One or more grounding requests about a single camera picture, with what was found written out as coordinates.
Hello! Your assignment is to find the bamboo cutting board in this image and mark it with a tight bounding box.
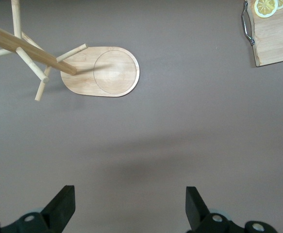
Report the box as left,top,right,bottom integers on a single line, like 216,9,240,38
240,0,283,68

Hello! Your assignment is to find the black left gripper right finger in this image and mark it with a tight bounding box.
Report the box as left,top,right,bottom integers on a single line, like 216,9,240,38
185,186,278,233

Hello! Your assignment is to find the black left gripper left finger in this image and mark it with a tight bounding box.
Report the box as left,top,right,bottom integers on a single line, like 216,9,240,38
0,185,76,233

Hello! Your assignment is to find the wooden cup rack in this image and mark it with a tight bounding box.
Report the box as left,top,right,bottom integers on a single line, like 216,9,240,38
0,0,140,102

